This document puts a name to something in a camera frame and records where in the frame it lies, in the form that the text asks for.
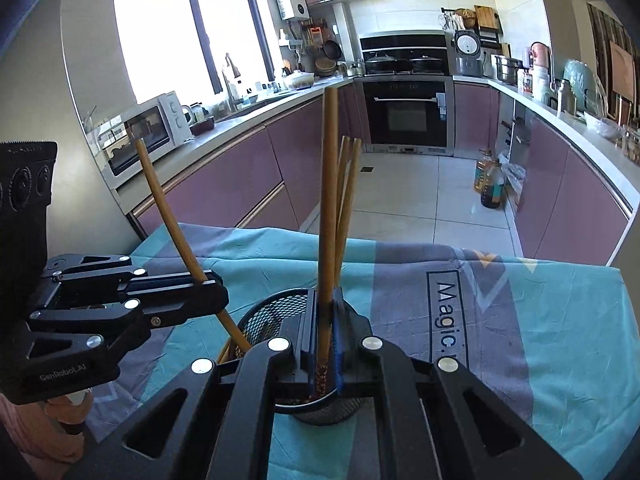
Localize teal plastic bag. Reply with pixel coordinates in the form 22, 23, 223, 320
562, 59, 608, 111

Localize purple base cabinets with sink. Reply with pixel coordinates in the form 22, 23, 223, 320
135, 82, 366, 236

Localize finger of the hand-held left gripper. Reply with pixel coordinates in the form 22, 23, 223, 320
27, 283, 231, 362
42, 254, 223, 307

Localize black cooking pot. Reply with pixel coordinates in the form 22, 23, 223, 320
365, 52, 401, 73
410, 55, 445, 73

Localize black built-in oven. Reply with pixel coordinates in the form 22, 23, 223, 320
362, 80, 448, 147

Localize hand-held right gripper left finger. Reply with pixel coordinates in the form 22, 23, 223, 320
65, 287, 323, 480

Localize teal grey printed cloth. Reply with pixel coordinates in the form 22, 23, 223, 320
87, 222, 640, 480

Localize white microwave oven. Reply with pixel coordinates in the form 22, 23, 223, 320
97, 91, 193, 178

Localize black integrated stove hood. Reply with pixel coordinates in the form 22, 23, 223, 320
359, 32, 448, 77

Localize black mesh utensil holder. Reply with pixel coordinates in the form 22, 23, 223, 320
227, 287, 373, 426

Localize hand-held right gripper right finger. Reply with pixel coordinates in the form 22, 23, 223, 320
327, 287, 583, 480

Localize red-patterned wooden chopstick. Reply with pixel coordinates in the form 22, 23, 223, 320
311, 87, 340, 403
134, 137, 253, 356
334, 138, 363, 288

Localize kitchen window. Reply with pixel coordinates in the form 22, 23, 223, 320
112, 0, 273, 103

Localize person's left hand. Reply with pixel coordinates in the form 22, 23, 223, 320
44, 389, 94, 428

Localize silver rice cooker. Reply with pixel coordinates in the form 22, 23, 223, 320
454, 30, 485, 77

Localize person's left forearm pink sleeve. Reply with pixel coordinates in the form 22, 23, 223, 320
0, 392, 76, 461

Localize stainless steel stock pot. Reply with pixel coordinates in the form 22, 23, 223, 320
494, 55, 523, 85

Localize chrome kitchen faucet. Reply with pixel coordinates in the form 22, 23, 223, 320
221, 52, 241, 111

